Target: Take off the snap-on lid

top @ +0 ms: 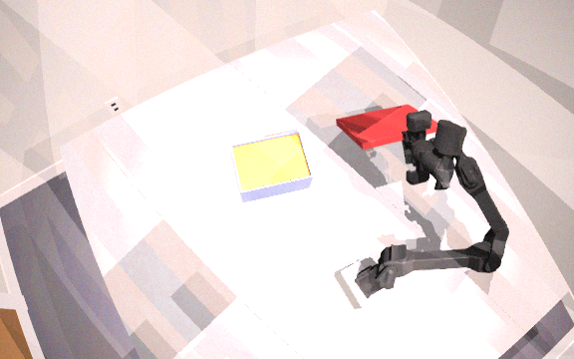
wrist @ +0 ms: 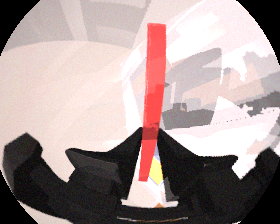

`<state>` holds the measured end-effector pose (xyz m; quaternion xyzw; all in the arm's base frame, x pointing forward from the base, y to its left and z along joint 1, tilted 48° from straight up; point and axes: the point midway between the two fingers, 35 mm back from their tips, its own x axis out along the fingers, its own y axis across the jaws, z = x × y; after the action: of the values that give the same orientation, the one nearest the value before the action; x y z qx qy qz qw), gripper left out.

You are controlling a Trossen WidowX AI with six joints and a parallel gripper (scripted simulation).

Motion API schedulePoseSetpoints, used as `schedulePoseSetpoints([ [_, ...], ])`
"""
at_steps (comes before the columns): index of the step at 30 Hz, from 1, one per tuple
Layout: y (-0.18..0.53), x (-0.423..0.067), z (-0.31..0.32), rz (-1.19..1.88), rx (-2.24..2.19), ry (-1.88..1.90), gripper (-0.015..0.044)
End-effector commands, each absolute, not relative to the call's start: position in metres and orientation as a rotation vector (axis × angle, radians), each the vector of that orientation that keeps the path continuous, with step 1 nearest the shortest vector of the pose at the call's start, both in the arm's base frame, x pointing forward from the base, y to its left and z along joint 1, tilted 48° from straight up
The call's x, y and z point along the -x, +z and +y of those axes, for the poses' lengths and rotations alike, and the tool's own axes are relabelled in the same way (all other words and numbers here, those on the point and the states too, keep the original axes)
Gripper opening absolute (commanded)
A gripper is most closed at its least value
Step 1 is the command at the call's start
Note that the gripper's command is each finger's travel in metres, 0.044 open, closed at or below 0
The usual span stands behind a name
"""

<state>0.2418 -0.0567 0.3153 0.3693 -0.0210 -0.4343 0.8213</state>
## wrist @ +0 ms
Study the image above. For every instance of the red rectangular lid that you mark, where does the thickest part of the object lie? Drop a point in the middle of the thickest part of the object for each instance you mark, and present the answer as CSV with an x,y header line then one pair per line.
x,y
154,93

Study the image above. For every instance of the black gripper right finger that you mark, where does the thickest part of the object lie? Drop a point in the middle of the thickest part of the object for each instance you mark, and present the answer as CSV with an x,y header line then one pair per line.
x,y
182,168

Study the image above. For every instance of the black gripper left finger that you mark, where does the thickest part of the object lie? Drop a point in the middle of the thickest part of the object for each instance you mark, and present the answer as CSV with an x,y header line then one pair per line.
x,y
119,164

